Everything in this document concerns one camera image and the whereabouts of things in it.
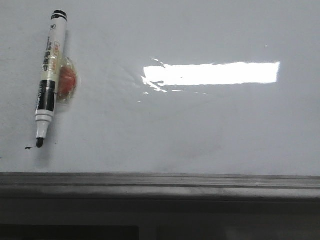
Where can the grey aluminium whiteboard frame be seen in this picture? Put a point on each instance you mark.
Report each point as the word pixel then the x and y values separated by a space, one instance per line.
pixel 158 186

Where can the red magnet taped to marker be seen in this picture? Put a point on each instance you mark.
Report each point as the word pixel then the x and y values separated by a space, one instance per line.
pixel 68 80

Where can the white whiteboard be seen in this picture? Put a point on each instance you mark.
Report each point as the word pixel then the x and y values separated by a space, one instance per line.
pixel 167 86

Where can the black white whiteboard marker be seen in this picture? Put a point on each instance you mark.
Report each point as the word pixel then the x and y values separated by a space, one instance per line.
pixel 50 75

